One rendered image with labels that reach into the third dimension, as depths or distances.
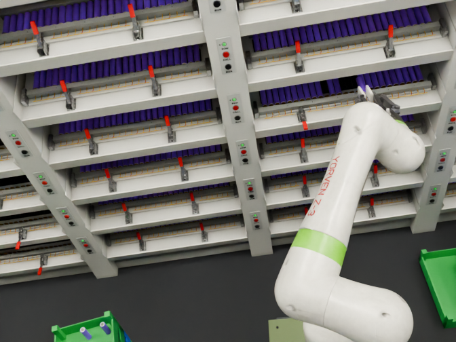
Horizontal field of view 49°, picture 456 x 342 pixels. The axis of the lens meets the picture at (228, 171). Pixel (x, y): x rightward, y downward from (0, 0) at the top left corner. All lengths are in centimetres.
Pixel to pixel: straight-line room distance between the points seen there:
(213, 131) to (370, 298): 85
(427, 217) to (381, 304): 124
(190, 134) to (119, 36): 42
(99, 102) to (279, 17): 60
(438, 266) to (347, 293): 123
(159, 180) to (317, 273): 92
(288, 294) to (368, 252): 121
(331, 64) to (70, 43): 75
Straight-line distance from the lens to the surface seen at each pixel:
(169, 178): 184
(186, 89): 154
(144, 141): 170
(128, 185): 187
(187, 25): 143
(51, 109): 165
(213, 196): 199
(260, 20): 141
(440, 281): 222
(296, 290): 106
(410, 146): 128
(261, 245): 217
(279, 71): 154
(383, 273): 220
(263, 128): 165
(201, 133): 167
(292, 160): 181
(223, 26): 140
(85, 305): 233
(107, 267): 229
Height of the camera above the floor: 190
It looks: 48 degrees down
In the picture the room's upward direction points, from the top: 13 degrees counter-clockwise
